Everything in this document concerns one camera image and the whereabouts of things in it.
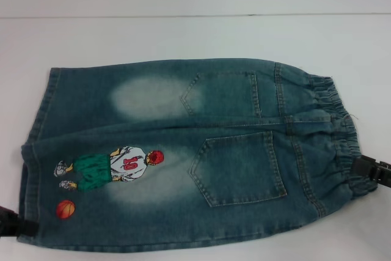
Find blue denim shorts with print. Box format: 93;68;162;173
18;56;378;254

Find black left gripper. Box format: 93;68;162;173
0;204;40;240

